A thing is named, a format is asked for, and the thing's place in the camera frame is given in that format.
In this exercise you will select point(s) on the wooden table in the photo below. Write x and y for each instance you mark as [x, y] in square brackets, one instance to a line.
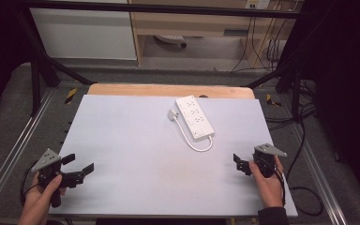
[137, 90]

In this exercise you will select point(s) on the aluminium rail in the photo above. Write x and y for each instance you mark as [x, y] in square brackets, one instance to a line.
[12, 150]
[320, 175]

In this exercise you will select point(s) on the grey device under desk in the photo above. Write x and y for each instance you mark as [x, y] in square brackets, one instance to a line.
[170, 39]

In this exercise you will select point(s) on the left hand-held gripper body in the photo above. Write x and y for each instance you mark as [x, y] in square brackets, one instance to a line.
[48, 162]

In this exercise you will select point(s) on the white cabinet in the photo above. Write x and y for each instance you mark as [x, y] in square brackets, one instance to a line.
[84, 34]

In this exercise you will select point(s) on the black metal frame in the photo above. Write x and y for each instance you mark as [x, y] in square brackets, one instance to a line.
[156, 8]

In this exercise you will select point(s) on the white power strip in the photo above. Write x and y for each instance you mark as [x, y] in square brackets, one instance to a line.
[194, 117]

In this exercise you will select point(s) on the pale blue table board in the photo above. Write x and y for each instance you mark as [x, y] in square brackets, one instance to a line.
[137, 162]

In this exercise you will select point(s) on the person's left hand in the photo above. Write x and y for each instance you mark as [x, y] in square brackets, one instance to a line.
[39, 197]

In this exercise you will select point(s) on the white wall socket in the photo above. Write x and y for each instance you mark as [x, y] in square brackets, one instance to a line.
[258, 3]

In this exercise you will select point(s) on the person's right hand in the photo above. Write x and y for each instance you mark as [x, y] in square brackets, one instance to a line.
[268, 190]

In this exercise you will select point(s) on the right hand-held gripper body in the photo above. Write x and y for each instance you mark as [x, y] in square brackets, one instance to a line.
[266, 157]

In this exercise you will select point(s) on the white power plug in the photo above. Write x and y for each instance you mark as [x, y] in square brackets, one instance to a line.
[172, 114]

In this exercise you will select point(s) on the wooden desk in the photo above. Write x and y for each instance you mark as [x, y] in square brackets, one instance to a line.
[193, 23]

